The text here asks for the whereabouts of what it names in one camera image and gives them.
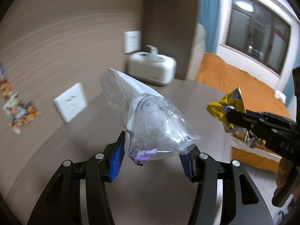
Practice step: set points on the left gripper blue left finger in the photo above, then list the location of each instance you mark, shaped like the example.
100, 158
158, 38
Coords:
116, 156

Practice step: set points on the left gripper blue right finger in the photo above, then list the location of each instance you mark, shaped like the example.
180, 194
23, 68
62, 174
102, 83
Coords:
189, 160

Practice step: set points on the clear plastic bag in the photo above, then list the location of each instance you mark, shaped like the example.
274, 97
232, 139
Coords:
156, 127

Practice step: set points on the yellow snack wrapper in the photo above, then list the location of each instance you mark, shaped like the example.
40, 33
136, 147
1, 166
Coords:
230, 110

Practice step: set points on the person's right hand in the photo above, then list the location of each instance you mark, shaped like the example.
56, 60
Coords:
282, 173

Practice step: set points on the white item on bed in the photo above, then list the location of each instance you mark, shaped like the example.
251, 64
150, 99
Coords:
280, 96

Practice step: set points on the orange bed quilt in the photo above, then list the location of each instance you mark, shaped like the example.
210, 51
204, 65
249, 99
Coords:
257, 97

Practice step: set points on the beige bedside cabinet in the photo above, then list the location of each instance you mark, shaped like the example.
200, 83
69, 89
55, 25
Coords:
155, 193

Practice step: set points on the white tissue box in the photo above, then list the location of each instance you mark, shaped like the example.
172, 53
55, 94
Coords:
152, 67

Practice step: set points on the dark framed window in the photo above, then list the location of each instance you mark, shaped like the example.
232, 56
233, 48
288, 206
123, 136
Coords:
259, 33

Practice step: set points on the beige padded headboard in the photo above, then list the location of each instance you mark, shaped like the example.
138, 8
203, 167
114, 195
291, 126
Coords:
197, 52

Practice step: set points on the blue curtain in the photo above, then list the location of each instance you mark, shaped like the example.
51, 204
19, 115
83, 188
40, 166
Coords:
209, 17

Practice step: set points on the lower white wall socket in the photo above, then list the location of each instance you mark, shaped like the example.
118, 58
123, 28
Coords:
71, 102

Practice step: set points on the white wall socket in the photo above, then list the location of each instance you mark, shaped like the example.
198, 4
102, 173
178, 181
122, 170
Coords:
132, 41
71, 102

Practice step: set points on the colourful wall stickers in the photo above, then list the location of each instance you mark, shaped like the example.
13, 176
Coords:
21, 113

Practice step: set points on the upper white wall socket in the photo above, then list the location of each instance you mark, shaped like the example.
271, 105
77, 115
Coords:
132, 41

